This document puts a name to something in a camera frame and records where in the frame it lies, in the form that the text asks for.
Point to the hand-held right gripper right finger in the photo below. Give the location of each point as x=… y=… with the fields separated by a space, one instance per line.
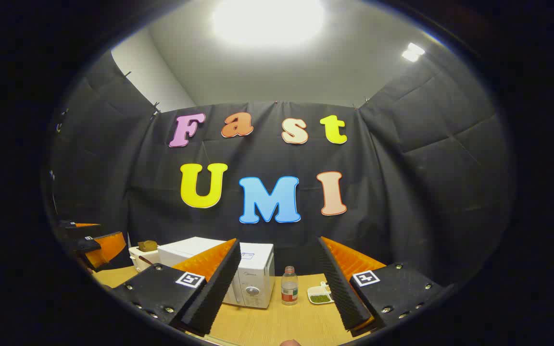
x=342 y=293

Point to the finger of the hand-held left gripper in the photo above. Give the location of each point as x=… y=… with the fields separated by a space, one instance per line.
x=106 y=250
x=72 y=229

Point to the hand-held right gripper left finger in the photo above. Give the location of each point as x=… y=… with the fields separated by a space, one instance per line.
x=217 y=293

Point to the white microwave oven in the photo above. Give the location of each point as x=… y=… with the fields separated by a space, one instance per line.
x=258 y=269

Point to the white divided dish of beans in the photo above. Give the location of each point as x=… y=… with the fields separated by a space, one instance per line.
x=319 y=295

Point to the white toaster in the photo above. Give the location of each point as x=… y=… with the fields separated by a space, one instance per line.
x=140 y=259

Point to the wooden spoon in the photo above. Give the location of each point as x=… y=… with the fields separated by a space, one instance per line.
x=144 y=260

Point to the brown bread slice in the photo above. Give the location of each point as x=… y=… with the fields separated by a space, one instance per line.
x=147 y=246

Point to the clear bottle with red label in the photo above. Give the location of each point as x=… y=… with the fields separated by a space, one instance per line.
x=289 y=288

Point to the small ceiling light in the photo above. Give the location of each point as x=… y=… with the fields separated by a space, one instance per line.
x=412 y=52

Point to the large ceiling light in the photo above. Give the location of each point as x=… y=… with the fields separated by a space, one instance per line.
x=267 y=21

